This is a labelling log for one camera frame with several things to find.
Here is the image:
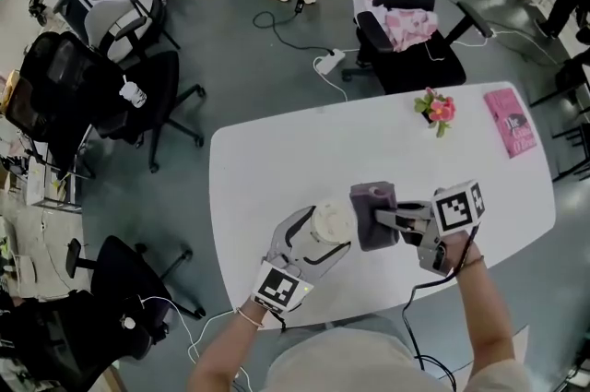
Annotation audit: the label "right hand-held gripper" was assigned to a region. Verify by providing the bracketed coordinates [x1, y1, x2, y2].
[372, 180, 487, 279]

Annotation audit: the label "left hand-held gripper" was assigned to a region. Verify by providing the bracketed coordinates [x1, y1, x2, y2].
[251, 204, 354, 315]

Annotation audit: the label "white paper cup with lid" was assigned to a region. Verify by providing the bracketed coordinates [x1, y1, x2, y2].
[309, 198, 357, 249]

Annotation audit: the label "grey cloth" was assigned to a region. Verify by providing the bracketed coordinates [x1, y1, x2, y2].
[348, 181, 401, 253]

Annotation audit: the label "person's right forearm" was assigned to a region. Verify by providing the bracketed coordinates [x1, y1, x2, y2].
[454, 237, 520, 392]

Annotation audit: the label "person's left forearm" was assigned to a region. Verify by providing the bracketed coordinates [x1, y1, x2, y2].
[186, 306, 268, 392]

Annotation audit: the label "pink potted flowers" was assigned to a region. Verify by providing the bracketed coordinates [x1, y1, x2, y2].
[413, 86, 457, 138]

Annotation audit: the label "person's beige shirt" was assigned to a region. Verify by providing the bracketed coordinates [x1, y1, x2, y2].
[266, 325, 531, 392]

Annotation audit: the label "pink book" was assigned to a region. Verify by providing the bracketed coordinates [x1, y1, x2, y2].
[482, 88, 539, 160]

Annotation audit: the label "beige rug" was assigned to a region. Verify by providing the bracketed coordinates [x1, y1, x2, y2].
[495, 324, 531, 366]

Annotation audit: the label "white power strip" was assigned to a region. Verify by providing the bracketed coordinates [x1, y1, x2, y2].
[313, 48, 347, 76]

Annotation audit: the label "dark dining chair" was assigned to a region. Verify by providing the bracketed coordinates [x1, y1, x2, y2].
[529, 57, 590, 184]

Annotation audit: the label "pink patterned garment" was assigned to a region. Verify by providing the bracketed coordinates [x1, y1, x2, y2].
[352, 0, 439, 54]

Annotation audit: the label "white plastic drink with straw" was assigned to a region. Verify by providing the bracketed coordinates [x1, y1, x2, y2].
[118, 75, 148, 109]

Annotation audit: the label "metal rack with clutter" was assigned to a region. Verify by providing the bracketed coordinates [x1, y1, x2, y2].
[0, 149, 84, 216]

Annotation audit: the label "white office chair black armrests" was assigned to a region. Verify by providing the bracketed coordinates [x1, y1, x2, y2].
[82, 0, 181, 64]

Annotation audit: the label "black mesh office chair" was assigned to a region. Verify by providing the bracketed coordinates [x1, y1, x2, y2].
[2, 69, 98, 182]

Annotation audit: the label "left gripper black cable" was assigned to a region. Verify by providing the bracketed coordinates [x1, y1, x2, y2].
[265, 309, 289, 334]

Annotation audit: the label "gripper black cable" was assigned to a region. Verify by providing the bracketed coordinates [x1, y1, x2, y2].
[265, 309, 289, 334]
[401, 226, 480, 392]

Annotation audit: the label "thin pale bracelet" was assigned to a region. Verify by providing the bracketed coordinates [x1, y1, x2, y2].
[235, 306, 265, 330]

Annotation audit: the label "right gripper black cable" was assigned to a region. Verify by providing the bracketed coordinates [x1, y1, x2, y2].
[401, 226, 480, 392]

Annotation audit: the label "white charging cable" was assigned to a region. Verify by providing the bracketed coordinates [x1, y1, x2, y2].
[140, 295, 253, 392]

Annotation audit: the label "white power cord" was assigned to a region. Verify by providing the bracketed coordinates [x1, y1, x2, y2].
[313, 57, 349, 103]

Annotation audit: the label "black floor cable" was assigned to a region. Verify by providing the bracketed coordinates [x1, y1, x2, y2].
[252, 0, 336, 57]

